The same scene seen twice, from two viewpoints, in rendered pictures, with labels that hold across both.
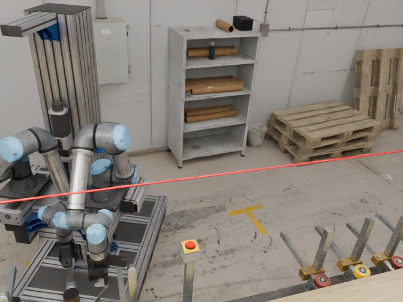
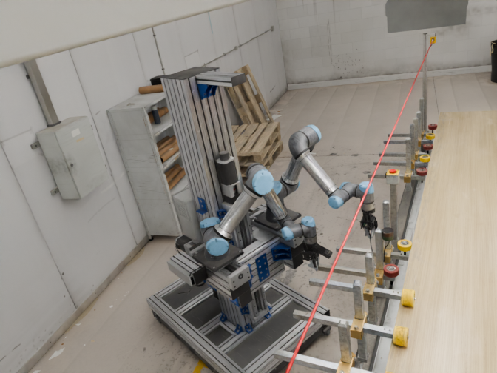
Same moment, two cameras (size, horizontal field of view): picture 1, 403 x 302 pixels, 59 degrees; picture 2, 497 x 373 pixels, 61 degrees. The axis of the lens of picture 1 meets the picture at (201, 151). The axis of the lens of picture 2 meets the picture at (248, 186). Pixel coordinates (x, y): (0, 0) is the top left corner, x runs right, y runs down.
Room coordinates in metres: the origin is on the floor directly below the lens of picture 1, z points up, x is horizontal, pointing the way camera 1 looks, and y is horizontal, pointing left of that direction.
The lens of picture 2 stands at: (-0.06, 2.20, 2.41)
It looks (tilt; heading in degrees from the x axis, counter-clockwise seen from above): 25 degrees down; 320
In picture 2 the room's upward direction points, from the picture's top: 11 degrees counter-clockwise
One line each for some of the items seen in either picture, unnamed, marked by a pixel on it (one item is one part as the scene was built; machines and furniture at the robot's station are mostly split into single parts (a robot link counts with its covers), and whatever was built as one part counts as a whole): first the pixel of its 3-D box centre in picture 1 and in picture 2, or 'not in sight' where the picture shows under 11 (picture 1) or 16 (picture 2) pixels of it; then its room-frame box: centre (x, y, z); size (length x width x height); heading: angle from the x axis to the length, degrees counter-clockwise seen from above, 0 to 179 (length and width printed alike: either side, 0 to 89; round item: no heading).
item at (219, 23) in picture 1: (224, 26); (152, 89); (3.97, -0.15, 1.59); 0.30 x 0.08 x 0.08; 25
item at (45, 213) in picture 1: (52, 214); (291, 230); (1.37, 0.74, 1.12); 0.11 x 0.11 x 0.08; 59
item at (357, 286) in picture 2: not in sight; (360, 322); (0.79, 0.97, 0.93); 0.04 x 0.04 x 0.48; 19
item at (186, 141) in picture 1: (210, 97); (167, 162); (3.92, -0.06, 0.78); 0.90 x 0.45 x 1.55; 115
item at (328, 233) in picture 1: (318, 261); (408, 166); (1.37, -0.68, 0.92); 0.04 x 0.04 x 0.48; 19
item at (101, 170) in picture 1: (102, 172); (274, 193); (1.65, 0.55, 1.21); 0.13 x 0.12 x 0.14; 91
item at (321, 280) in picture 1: (320, 286); (421, 175); (1.26, -0.68, 0.85); 0.08 x 0.08 x 0.11
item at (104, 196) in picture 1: (103, 189); (276, 209); (1.65, 0.56, 1.09); 0.15 x 0.15 x 0.10
